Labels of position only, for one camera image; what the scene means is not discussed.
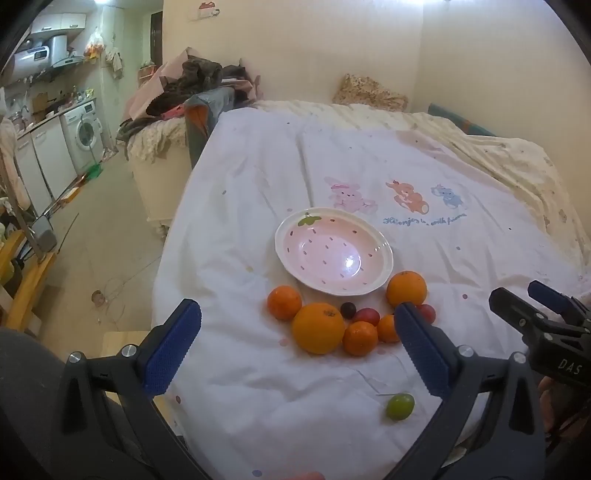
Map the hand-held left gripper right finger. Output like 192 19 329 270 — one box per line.
388 302 548 480

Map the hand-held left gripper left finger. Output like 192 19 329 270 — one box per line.
48 298 208 480

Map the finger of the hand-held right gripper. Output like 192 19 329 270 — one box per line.
527 280 591 326
488 287 555 348

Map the small orange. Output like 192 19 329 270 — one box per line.
342 321 379 357
267 285 303 321
377 314 402 343

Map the large orange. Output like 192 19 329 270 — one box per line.
292 303 346 355

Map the pink strawberry print plate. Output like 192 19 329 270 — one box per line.
275 209 394 296

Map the person's right hand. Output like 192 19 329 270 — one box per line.
537 376 557 432

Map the green grape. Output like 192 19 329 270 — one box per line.
386 393 415 421

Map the medium orange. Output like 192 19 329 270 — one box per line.
386 271 428 309

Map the cream floral bedsheet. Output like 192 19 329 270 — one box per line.
252 99 585 273

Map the cream sofa with fringed cover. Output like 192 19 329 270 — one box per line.
126 115 195 238

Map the white printed blanket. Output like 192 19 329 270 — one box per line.
152 108 587 480

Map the teal pillow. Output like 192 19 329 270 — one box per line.
427 103 497 137

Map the white kitchen cabinet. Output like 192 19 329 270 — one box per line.
13 117 78 215

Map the white washing machine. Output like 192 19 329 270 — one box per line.
61 99 105 172

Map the grey and orange jacket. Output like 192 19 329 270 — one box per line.
185 87 235 164

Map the floral pillow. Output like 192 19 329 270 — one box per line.
333 74 409 112

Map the pile of clothes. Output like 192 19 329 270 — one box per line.
115 47 262 139

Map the hanging cloth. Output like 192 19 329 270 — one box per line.
106 46 124 80

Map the hanging plastic bag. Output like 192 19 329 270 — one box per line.
84 28 105 62

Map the silver water heater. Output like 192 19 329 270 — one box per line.
13 34 71 83

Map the white wall cabinet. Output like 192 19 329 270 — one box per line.
30 13 88 36

